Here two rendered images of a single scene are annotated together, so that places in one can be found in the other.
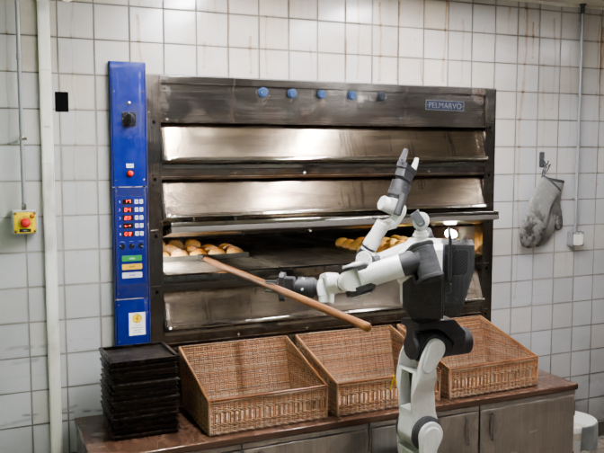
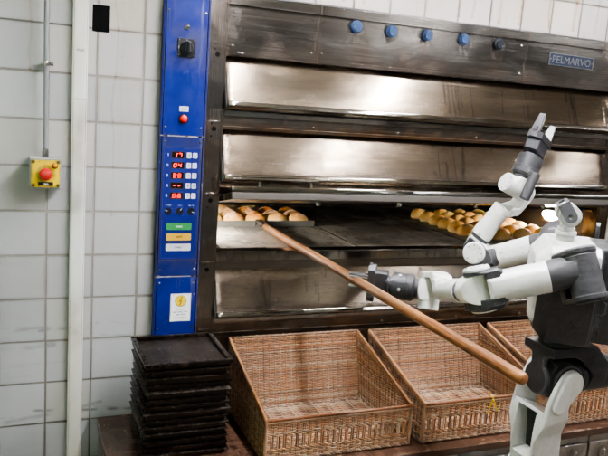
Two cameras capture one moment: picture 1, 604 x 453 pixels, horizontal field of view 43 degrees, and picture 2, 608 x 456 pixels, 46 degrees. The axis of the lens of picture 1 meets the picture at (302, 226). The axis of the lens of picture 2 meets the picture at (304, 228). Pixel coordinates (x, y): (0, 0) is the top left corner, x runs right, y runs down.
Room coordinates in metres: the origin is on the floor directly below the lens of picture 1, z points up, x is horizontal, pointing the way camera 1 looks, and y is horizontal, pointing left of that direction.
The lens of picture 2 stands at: (0.93, 0.25, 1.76)
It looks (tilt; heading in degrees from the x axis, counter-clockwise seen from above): 10 degrees down; 2
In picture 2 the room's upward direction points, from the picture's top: 4 degrees clockwise
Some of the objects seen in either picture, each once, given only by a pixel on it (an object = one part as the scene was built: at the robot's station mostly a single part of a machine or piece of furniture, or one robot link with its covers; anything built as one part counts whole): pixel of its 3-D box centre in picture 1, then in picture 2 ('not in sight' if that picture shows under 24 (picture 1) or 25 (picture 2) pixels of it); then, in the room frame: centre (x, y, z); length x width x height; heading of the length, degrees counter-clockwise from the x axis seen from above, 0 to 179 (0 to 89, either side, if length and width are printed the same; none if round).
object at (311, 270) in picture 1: (334, 268); (421, 251); (3.88, -0.17, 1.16); 1.80 x 0.06 x 0.04; 114
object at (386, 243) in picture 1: (391, 244); (479, 223); (4.50, -0.53, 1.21); 0.61 x 0.48 x 0.06; 24
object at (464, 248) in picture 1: (435, 273); (579, 285); (3.05, -0.54, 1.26); 0.34 x 0.30 x 0.36; 170
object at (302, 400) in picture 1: (251, 381); (316, 388); (3.38, 0.23, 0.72); 0.56 x 0.49 x 0.28; 114
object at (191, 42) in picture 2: (129, 113); (187, 41); (3.38, 0.76, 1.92); 0.06 x 0.04 x 0.11; 114
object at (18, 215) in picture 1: (24, 221); (45, 172); (3.21, 1.17, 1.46); 0.10 x 0.07 x 0.10; 114
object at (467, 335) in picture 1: (438, 336); (571, 364); (3.09, -0.56, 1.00); 0.28 x 0.13 x 0.18; 115
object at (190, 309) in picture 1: (337, 296); (421, 285); (3.86, -0.18, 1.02); 1.79 x 0.11 x 0.19; 114
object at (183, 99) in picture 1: (335, 104); (441, 49); (3.88, -0.17, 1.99); 1.80 x 0.08 x 0.21; 114
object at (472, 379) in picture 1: (466, 353); (568, 365); (3.86, -0.85, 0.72); 0.56 x 0.49 x 0.28; 115
